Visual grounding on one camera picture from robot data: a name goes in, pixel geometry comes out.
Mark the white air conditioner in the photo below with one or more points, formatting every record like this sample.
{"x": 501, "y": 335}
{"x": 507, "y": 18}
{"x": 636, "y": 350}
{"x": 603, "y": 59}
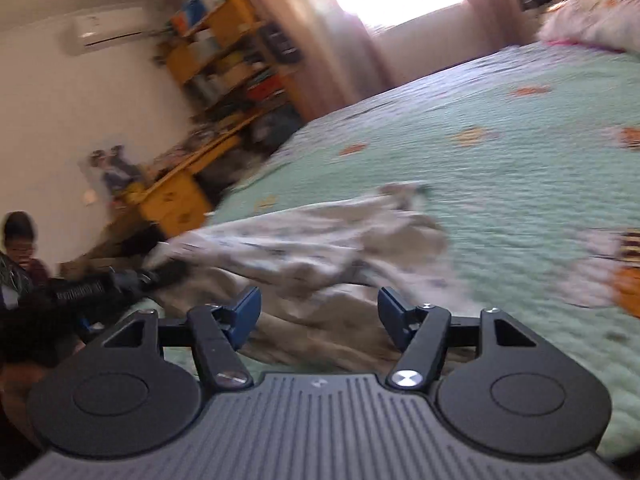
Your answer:
{"x": 107, "y": 30}

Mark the white printed t-shirt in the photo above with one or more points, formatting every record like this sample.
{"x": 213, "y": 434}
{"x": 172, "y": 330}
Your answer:
{"x": 300, "y": 250}

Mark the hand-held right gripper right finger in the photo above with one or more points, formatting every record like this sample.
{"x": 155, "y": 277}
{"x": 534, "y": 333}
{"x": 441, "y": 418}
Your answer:
{"x": 392, "y": 315}

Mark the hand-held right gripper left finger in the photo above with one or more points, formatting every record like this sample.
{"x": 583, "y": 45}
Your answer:
{"x": 246, "y": 312}

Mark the olive cloth pile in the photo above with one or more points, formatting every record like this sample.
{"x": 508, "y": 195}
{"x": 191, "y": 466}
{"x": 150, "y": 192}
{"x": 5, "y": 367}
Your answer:
{"x": 100, "y": 255}

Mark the pink curtain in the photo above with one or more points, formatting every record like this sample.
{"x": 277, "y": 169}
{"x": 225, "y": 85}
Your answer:
{"x": 310, "y": 35}
{"x": 500, "y": 0}

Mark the black bag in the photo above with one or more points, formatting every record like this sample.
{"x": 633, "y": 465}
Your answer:
{"x": 281, "y": 44}

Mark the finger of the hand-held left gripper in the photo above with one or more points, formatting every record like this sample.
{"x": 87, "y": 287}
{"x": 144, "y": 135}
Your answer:
{"x": 167, "y": 272}

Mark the yellow wooden bookshelf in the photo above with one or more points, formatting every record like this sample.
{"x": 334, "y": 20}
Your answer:
{"x": 225, "y": 40}

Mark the floral pillow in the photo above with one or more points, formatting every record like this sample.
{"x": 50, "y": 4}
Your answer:
{"x": 595, "y": 20}

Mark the wall switch plate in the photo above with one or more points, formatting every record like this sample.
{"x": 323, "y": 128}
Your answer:
{"x": 90, "y": 197}

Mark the green quilted bed blanket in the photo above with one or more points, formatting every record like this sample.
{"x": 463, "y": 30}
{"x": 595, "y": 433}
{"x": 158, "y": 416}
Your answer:
{"x": 500, "y": 185}

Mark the yellow wooden desk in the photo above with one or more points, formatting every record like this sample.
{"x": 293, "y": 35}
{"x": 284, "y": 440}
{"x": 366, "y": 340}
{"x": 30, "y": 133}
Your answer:
{"x": 170, "y": 200}

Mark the wall poster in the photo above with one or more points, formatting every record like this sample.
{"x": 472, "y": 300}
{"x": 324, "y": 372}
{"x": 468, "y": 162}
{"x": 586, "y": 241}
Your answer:
{"x": 115, "y": 172}

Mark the person's left forearm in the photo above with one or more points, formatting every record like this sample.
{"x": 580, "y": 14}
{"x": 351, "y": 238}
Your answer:
{"x": 20, "y": 380}

